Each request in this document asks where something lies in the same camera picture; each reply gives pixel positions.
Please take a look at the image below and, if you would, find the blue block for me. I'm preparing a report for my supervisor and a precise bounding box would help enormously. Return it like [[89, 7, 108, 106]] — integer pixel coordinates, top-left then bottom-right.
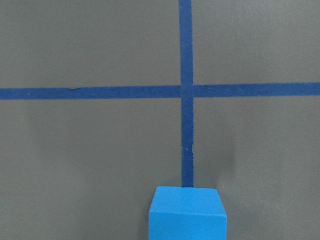
[[148, 186, 228, 240]]

